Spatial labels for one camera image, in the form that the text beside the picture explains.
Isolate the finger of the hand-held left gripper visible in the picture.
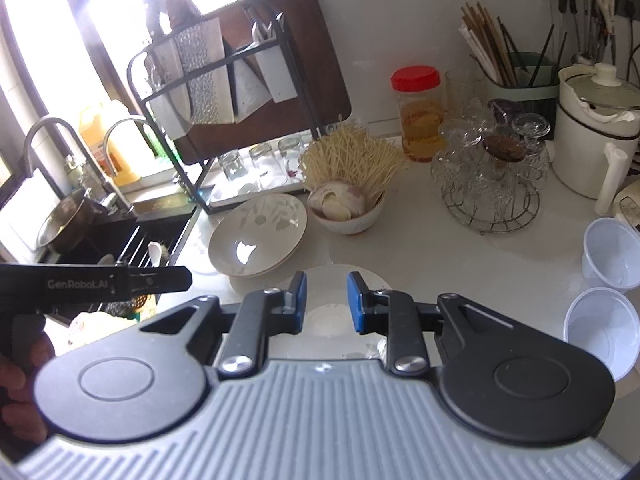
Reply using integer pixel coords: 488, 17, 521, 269
125, 266, 193, 295

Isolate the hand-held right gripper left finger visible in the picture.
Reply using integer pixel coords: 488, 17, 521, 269
140, 271, 308, 380

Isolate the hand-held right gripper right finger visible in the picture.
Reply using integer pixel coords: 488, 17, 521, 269
347, 271, 506, 377

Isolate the white ceramic bowl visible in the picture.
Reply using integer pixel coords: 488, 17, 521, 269
299, 264, 393, 362

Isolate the person's left hand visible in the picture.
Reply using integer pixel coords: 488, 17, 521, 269
0, 322, 57, 443

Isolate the black kitchen sink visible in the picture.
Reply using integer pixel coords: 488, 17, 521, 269
0, 199, 197, 323

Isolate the stainless steel pot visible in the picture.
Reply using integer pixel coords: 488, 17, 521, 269
37, 187, 110, 254

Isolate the leaf-patterned ceramic plate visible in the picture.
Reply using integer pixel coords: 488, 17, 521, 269
207, 192, 308, 279

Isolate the cream ceramic bowl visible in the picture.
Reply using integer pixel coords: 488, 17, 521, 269
306, 182, 387, 236

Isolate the white chopping board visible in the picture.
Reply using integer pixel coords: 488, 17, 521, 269
0, 167, 57, 252

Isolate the garlic bulb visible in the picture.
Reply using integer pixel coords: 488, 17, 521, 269
310, 187, 353, 222

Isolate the clear drinking glass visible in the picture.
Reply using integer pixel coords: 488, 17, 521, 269
218, 150, 244, 182
248, 142, 277, 177
277, 135, 307, 172

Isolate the green bottle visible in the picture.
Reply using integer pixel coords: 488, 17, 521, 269
142, 120, 174, 162

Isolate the orange detergent bottle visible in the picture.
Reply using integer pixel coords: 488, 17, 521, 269
79, 100, 144, 187

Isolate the bundle of dried noodles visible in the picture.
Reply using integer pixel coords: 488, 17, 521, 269
299, 115, 410, 207

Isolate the grey curved faucet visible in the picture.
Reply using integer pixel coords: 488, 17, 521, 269
22, 116, 83, 188
102, 117, 166, 211

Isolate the group of clear glass cups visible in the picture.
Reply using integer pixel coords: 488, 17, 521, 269
431, 70, 555, 211

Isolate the red-lidded plastic jar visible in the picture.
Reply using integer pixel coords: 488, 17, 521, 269
391, 66, 446, 163

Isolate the textured glass dish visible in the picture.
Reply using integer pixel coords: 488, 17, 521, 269
172, 16, 237, 126

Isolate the black dish rack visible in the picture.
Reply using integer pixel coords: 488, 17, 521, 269
126, 0, 352, 217

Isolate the white cutlery holder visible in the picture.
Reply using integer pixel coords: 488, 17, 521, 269
251, 34, 297, 105

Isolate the brown cutting board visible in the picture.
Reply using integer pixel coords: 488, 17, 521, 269
172, 0, 352, 166

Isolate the green chopstick holder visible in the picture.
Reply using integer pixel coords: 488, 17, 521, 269
475, 51, 560, 142

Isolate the brown glass bottle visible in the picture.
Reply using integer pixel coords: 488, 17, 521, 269
144, 0, 202, 38

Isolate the bundle of wooden chopsticks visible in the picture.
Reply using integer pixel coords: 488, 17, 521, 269
459, 2, 519, 89

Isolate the bundle of black chopsticks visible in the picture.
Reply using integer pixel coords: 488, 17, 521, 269
499, 16, 571, 88

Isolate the glass pot lid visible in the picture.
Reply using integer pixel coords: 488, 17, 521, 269
558, 62, 640, 126

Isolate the row of hanging kitchen utensils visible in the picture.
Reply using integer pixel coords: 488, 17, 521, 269
555, 0, 619, 68

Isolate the round wire cup rack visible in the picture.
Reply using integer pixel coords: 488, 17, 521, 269
440, 160, 543, 235

